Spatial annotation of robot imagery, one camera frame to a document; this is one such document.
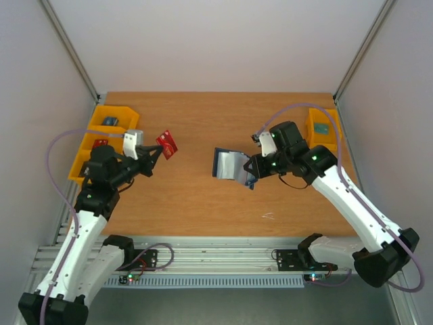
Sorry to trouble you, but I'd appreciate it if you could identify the left controller board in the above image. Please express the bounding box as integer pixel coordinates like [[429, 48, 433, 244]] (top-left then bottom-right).
[[118, 274, 141, 285]]

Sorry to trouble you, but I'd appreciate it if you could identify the yellow bin near left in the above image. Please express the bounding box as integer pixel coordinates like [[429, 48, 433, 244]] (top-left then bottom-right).
[[68, 150, 91, 186]]

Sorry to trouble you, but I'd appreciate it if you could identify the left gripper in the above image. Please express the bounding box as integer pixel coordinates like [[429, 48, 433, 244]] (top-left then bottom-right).
[[110, 144, 163, 188]]

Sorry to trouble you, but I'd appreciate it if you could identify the red credit card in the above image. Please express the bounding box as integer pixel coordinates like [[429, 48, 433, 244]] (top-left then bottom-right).
[[156, 130, 178, 160]]

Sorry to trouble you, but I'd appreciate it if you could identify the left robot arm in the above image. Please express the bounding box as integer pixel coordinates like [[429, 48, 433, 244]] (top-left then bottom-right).
[[18, 145, 163, 324]]

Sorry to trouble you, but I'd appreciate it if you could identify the yellow bin far left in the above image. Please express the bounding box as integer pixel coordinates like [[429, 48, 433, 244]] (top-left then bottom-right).
[[89, 105, 139, 130]]

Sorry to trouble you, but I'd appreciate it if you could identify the yellow bin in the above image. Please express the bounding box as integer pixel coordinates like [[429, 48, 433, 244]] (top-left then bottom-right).
[[89, 105, 139, 130], [68, 150, 91, 186], [79, 125, 126, 154], [305, 108, 338, 152]]

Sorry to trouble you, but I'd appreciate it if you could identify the grey slotted cable duct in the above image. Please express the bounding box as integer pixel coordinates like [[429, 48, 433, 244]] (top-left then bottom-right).
[[103, 274, 304, 290]]

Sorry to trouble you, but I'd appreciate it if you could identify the red card in bin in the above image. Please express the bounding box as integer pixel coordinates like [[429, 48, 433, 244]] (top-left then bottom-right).
[[92, 139, 108, 149]]

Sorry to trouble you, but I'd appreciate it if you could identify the teal card in bin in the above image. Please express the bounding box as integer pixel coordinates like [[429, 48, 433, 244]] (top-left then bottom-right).
[[313, 123, 329, 135]]

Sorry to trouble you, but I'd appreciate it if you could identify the right controller board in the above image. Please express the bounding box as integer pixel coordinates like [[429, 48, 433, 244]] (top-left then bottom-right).
[[304, 273, 327, 282]]

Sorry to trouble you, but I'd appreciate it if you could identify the blue card in bin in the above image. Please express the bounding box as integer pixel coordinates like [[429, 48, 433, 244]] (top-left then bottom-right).
[[101, 116, 118, 127]]

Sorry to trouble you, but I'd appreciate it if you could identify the blue card holder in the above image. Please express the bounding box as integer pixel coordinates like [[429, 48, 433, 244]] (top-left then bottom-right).
[[212, 148, 258, 190]]

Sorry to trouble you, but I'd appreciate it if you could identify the yellow bin middle left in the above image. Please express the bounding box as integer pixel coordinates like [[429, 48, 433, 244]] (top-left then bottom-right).
[[79, 125, 126, 154]]

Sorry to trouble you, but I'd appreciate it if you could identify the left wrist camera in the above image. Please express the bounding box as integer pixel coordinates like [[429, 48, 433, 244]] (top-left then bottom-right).
[[122, 129, 143, 160]]

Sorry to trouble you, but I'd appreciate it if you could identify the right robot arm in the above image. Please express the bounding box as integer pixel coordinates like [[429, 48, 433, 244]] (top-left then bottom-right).
[[244, 121, 419, 288]]

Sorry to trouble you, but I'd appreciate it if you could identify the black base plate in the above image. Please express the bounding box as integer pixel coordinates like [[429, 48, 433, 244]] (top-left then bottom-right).
[[271, 249, 338, 272], [117, 248, 158, 272]]

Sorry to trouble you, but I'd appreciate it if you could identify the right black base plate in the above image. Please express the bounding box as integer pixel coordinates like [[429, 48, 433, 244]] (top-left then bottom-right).
[[271, 249, 338, 272]]

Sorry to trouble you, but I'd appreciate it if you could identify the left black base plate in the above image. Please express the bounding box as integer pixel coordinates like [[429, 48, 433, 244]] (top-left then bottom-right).
[[117, 248, 158, 272]]

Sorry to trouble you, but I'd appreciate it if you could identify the yellow bin right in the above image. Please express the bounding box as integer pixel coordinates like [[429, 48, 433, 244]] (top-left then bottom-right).
[[305, 108, 338, 152]]

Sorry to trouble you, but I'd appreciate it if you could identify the controller board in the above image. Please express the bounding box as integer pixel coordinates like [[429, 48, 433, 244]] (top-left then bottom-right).
[[304, 273, 327, 282], [118, 274, 141, 285]]

